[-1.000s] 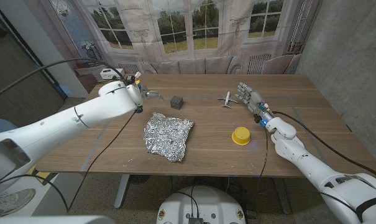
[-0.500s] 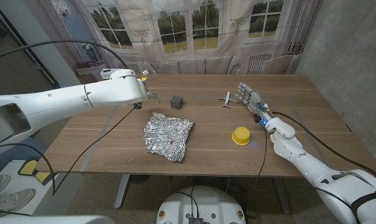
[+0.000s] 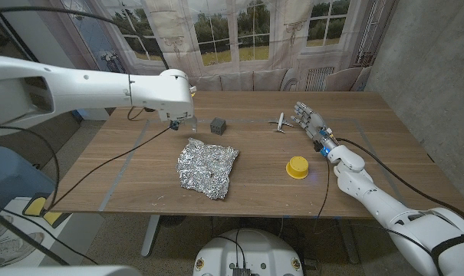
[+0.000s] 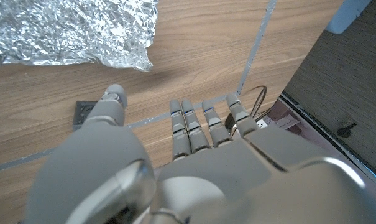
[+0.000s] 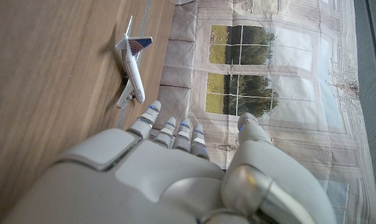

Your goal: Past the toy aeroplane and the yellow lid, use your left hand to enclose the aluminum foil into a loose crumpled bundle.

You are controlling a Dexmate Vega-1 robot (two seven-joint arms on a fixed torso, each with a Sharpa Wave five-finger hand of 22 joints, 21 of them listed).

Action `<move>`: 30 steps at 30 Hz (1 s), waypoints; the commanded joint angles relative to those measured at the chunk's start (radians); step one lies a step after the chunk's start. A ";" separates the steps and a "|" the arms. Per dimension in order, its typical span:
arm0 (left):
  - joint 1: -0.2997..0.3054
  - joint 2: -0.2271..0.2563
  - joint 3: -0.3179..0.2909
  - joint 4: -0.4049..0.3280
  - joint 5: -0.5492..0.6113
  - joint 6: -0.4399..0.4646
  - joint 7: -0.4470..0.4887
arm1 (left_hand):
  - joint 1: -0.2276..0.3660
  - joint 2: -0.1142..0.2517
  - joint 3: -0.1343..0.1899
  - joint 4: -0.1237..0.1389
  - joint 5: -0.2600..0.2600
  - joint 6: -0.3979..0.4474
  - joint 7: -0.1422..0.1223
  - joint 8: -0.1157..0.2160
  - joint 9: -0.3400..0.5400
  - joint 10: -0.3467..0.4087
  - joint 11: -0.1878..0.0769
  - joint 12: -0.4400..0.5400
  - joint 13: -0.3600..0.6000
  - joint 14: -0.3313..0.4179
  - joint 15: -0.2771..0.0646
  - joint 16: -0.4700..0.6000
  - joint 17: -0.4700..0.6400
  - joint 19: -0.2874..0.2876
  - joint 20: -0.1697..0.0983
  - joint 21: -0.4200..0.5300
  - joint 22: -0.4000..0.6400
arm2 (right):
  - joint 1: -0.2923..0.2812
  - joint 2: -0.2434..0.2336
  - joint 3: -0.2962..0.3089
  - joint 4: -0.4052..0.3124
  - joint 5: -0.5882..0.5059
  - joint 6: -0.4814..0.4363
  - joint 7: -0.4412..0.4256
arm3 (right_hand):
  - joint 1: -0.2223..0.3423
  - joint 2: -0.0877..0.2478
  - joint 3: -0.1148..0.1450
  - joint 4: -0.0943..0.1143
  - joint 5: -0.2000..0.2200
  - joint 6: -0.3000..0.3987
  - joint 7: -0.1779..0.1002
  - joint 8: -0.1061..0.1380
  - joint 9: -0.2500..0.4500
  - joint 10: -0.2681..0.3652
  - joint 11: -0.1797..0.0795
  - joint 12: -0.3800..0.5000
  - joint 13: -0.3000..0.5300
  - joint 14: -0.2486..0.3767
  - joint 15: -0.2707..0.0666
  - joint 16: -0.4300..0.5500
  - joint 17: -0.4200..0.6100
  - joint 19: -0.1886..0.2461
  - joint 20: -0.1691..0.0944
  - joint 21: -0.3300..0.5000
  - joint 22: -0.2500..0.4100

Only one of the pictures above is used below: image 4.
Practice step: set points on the dark grey cube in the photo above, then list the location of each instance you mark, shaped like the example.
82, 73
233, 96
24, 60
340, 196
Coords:
82, 112

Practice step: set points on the black power adapter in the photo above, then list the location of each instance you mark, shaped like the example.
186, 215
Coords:
229, 123

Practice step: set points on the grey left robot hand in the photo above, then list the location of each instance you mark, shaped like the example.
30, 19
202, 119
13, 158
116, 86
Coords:
225, 174

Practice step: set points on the white power strip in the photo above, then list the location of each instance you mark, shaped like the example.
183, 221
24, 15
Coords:
263, 124

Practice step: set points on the aluminum foil sheet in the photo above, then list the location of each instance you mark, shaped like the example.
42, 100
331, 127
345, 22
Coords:
66, 31

